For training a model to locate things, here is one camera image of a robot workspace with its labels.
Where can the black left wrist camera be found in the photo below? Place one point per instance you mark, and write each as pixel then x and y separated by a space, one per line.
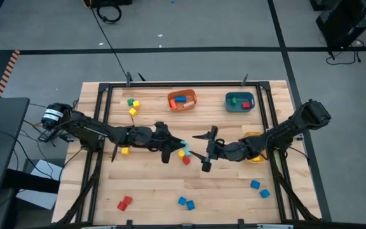
pixel 166 156

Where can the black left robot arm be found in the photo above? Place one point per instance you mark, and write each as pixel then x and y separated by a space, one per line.
pixel 87 130

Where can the black computer tower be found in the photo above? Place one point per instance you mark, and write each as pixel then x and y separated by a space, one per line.
pixel 345 22

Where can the green half-cylinder block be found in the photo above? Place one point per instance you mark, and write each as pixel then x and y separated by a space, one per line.
pixel 234 101

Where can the tan wooden block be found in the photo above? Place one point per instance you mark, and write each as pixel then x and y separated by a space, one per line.
pixel 188 104

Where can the yellow cylinder block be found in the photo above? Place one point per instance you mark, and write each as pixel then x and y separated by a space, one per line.
pixel 181 153

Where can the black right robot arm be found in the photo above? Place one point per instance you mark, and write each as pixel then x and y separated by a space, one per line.
pixel 284 133

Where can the small green block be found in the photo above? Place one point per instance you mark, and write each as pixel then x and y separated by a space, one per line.
pixel 131 101

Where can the black floor tape line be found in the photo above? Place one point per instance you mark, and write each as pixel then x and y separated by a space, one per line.
pixel 285 60
pixel 170 50

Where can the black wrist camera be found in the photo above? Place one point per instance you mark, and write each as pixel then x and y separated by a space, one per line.
pixel 166 156
pixel 206 166

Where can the orange plastic bin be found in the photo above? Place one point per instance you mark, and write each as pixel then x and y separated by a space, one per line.
pixel 190 95

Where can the orange black hazard tape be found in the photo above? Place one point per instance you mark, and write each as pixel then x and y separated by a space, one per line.
pixel 7 71

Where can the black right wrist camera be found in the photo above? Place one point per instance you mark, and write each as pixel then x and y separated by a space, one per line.
pixel 206 166

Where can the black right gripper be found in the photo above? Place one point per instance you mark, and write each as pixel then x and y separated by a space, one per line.
pixel 226 151

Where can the yellow plastic bin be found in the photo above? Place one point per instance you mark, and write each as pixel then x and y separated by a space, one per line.
pixel 249 134

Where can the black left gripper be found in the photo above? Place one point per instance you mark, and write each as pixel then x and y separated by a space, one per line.
pixel 154 138

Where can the blue cube block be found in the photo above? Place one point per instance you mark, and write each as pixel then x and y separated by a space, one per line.
pixel 182 200

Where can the orange cylinder block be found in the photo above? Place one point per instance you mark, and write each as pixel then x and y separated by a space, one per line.
pixel 173 104

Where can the black power adapter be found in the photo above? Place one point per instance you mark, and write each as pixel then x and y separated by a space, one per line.
pixel 44 135

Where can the blue cylinder block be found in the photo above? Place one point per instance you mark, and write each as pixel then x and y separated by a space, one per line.
pixel 180 99

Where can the black metal table frame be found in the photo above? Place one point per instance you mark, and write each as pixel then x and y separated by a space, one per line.
pixel 183 84

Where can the red half-cylinder block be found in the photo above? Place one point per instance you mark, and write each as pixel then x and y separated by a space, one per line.
pixel 246 105

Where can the grey teal plastic bin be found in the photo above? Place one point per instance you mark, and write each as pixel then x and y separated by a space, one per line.
pixel 243 97

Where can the yellow cube block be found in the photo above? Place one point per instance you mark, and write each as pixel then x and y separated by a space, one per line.
pixel 125 150
pixel 136 104
pixel 256 158
pixel 132 111

